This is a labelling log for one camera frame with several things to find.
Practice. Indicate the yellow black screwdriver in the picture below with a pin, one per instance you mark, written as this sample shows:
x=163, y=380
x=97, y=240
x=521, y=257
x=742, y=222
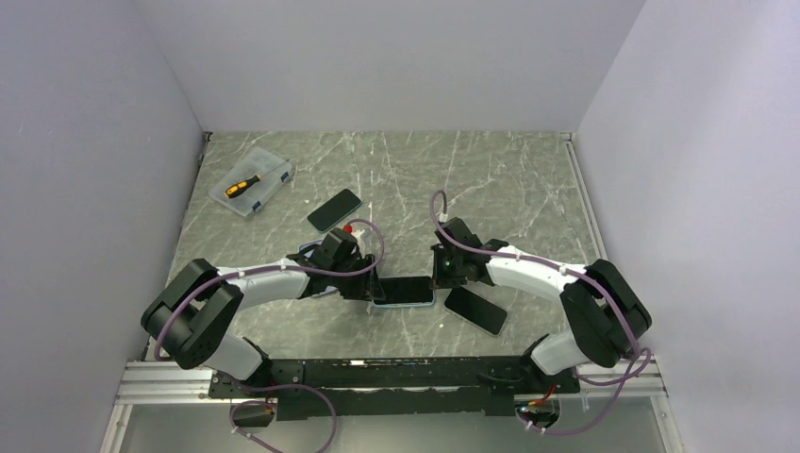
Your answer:
x=240, y=187

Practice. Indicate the silver black phone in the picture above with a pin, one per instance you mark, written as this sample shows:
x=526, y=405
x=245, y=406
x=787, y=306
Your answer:
x=476, y=310

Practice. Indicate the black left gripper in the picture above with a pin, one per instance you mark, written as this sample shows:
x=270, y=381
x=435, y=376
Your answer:
x=367, y=289

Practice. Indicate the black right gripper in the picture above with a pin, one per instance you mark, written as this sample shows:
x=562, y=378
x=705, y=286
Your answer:
x=438, y=281

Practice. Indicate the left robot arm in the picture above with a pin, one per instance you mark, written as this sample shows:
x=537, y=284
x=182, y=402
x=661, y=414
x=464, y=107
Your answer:
x=190, y=318

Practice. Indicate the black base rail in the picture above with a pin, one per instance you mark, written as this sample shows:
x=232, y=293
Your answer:
x=492, y=385

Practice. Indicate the light blue phone case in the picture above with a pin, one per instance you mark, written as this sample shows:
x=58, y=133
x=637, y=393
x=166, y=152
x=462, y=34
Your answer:
x=400, y=306

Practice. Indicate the clear plastic organizer box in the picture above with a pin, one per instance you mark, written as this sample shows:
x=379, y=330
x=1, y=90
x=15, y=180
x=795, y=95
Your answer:
x=274, y=171

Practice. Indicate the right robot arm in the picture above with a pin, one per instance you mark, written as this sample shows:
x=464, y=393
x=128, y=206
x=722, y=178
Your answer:
x=605, y=317

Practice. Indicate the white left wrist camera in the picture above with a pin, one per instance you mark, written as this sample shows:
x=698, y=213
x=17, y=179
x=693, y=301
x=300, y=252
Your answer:
x=362, y=236

